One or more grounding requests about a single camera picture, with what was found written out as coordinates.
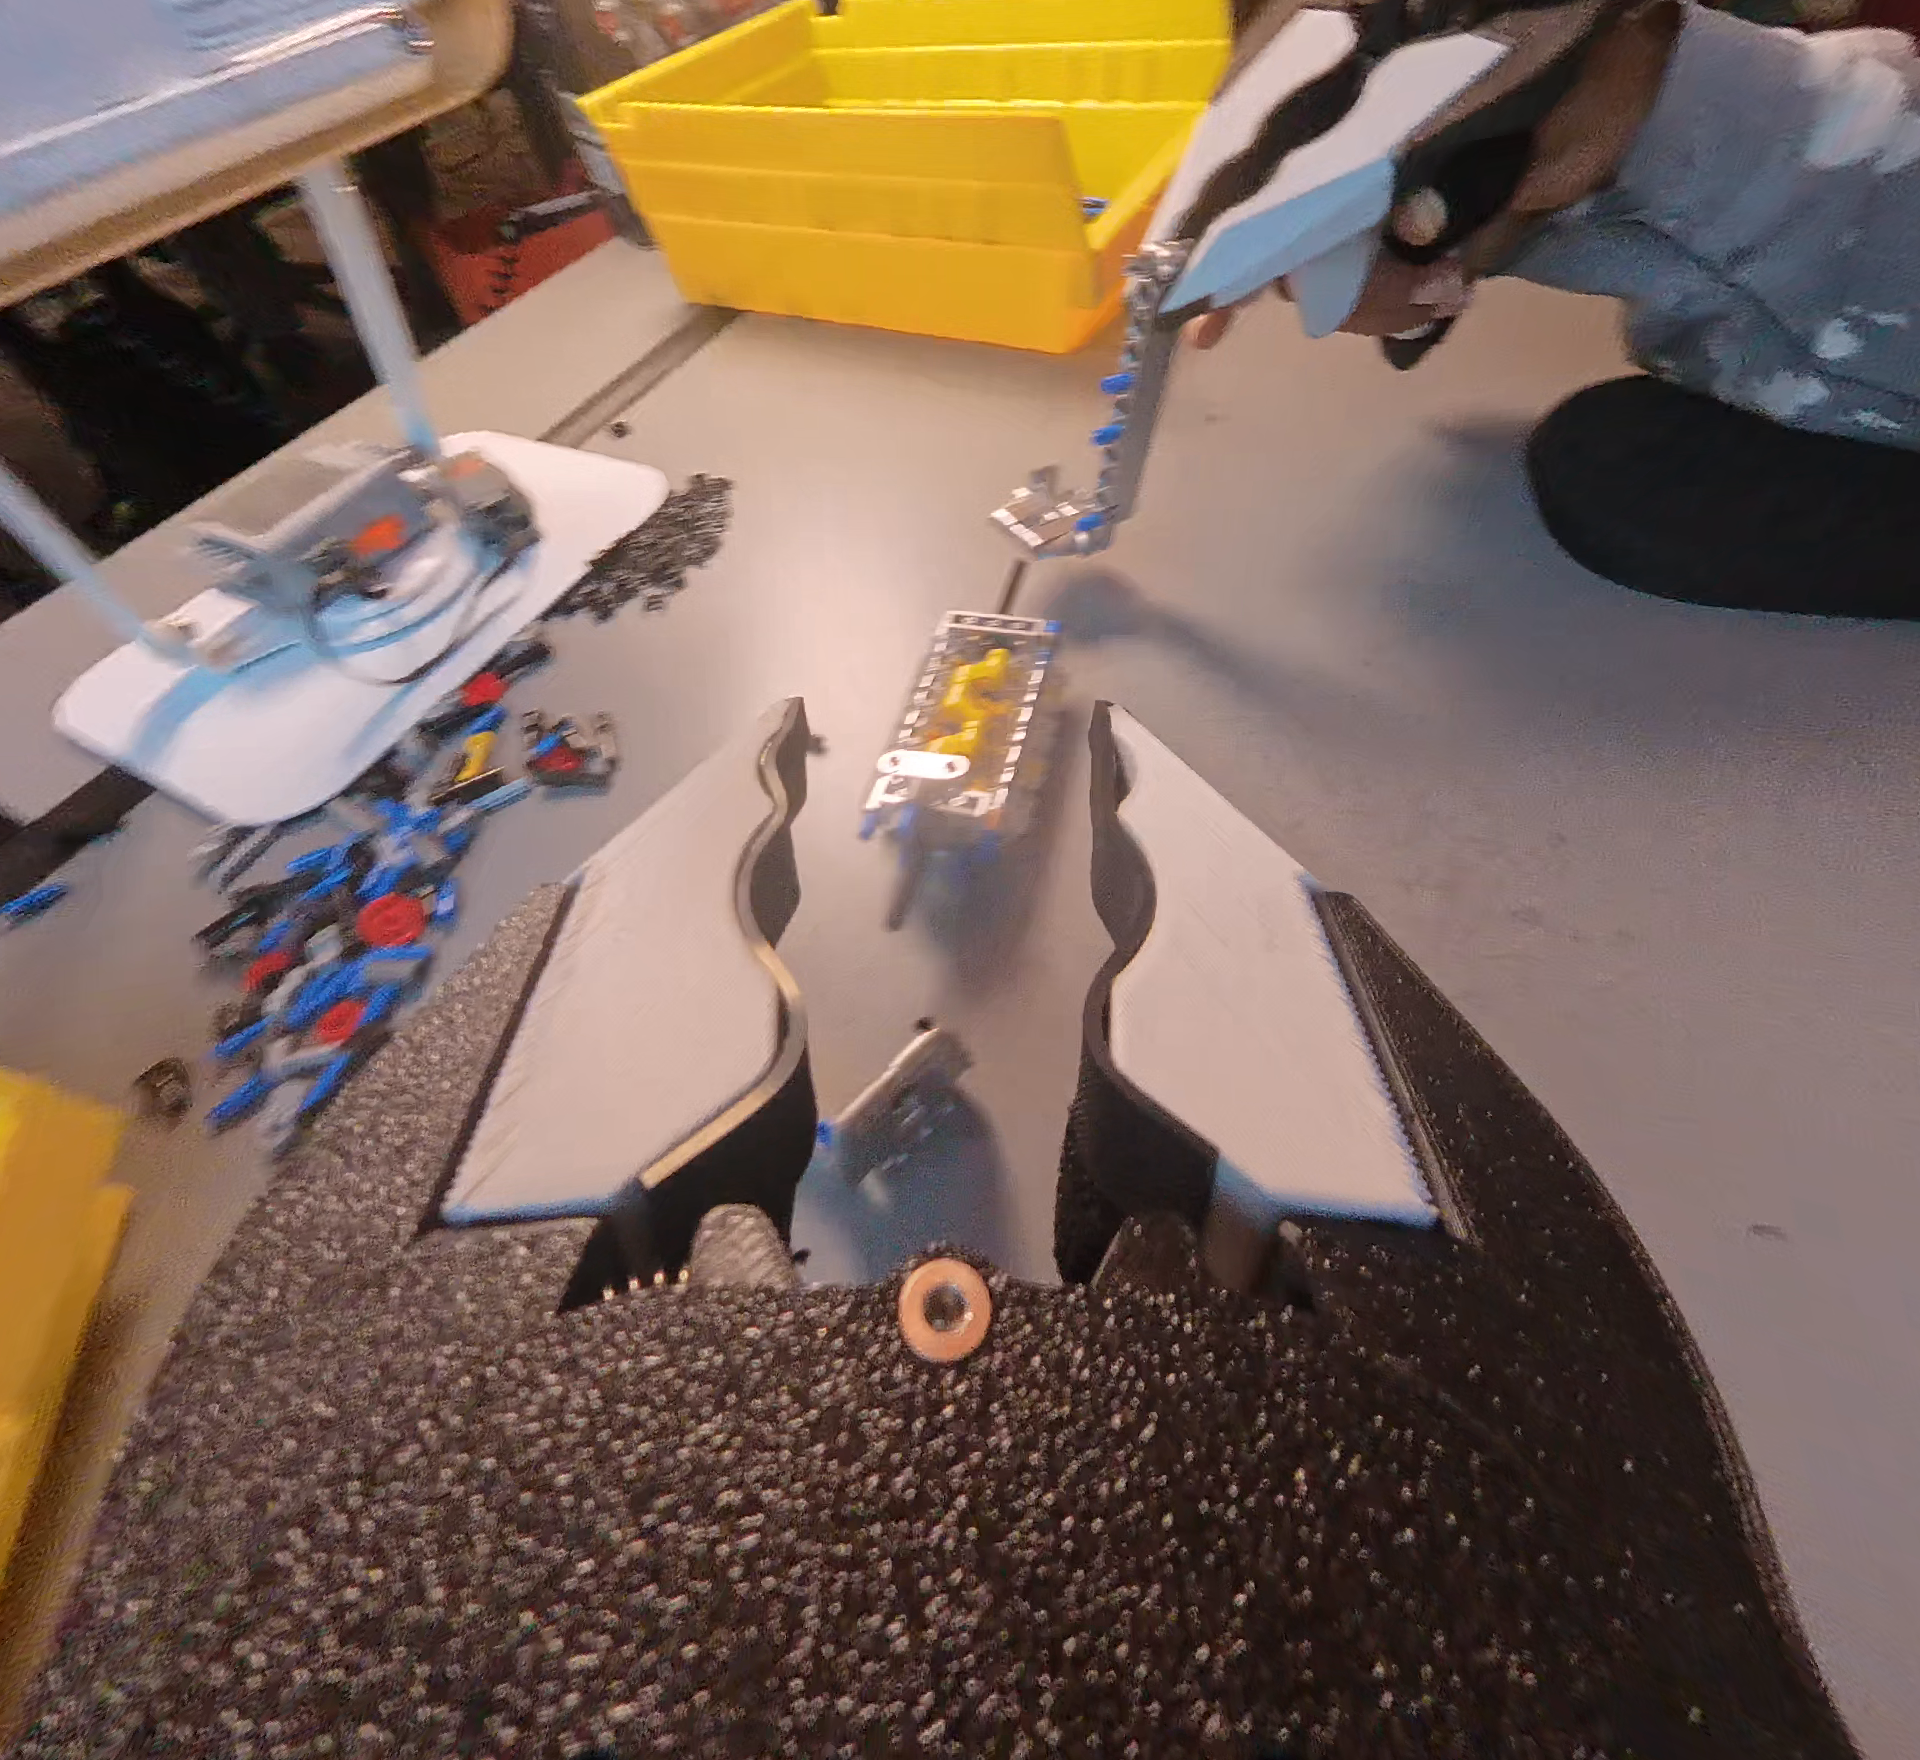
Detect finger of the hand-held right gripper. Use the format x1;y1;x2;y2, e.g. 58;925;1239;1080
1181;31;1507;340
1153;8;1362;252

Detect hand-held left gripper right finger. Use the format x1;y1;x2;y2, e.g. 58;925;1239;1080
1084;703;1445;1291

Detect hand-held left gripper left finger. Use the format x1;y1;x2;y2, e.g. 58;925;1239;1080
437;699;823;1231

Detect grey beam with small bracket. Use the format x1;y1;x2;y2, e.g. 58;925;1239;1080
986;237;1202;563

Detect grey beam with motor block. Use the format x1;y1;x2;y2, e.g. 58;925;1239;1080
815;1022;977;1188

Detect clear engine block yellow crankshaft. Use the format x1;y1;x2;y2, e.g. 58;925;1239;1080
858;607;1072;934

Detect person's right forearm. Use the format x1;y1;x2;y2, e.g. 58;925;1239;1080
1507;0;1920;459

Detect person's right hand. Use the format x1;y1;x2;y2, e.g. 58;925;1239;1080
1198;0;1685;356

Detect pile of mixed brick parts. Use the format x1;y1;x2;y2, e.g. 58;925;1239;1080
193;641;621;1150

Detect nested yellow empty bins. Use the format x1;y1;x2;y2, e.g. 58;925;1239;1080
579;0;1234;356

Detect pile of black pins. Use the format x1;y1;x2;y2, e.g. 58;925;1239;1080
546;473;735;622

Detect white document stand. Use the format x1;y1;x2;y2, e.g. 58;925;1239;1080
0;6;671;830

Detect grey battery box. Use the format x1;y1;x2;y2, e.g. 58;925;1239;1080
187;444;444;600

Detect yellow bin with brick parts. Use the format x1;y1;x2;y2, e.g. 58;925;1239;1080
0;1072;137;1568

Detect black desk cable channel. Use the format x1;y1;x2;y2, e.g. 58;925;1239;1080
0;799;129;900

